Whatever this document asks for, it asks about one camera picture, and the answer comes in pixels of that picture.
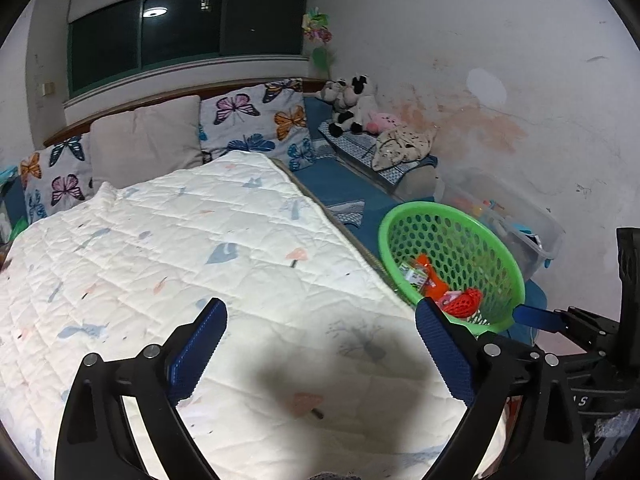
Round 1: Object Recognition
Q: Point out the right butterfly pillow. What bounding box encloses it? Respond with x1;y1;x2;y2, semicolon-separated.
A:
198;78;316;171

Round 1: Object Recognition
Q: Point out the beige spotted cloth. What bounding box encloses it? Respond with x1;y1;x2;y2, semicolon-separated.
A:
371;125;435;171

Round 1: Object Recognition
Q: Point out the dark window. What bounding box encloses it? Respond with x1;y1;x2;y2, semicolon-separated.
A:
67;0;306;98

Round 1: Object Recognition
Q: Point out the grey pillow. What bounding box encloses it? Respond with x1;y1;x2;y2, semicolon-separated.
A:
89;96;204;188

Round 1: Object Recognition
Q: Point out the pink snack wrapper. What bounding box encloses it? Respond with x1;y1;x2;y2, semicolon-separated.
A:
436;290;462;310

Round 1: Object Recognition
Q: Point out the pink plush toy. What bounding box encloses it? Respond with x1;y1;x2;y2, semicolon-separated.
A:
364;112;404;136

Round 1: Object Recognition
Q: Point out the black white cow plush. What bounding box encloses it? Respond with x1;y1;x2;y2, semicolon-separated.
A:
314;74;378;138

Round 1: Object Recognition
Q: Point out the clear plastic storage box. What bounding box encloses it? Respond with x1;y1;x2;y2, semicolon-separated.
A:
435;168;565;280

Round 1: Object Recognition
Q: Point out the yellow green juice bottle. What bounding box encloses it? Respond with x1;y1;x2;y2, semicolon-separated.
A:
399;261;428;292

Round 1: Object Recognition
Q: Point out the butterfly pillow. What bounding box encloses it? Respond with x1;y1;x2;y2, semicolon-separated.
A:
18;134;94;223
198;78;316;171

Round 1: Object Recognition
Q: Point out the white quilted blanket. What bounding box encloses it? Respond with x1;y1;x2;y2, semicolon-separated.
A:
1;154;465;479

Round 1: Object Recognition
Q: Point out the red foam fruit net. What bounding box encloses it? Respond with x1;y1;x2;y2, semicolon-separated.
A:
443;288;484;320

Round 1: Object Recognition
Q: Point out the green plastic mesh basket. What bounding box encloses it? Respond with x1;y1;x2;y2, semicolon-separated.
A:
378;202;525;336

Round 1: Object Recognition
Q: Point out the left butterfly pillow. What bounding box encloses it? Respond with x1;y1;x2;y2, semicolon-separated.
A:
18;134;94;223

